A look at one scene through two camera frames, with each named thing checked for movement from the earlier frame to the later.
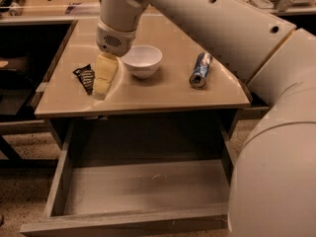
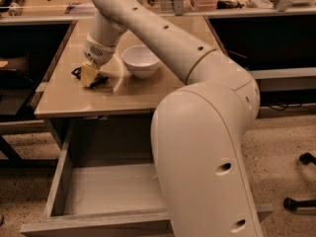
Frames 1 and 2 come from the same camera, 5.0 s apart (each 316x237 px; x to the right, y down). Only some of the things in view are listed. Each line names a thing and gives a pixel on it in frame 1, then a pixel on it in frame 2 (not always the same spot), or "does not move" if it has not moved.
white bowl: (143, 60) does not move
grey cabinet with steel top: (169, 91) does not move
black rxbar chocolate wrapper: (86, 77) -> (101, 77)
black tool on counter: (12, 3) does not move
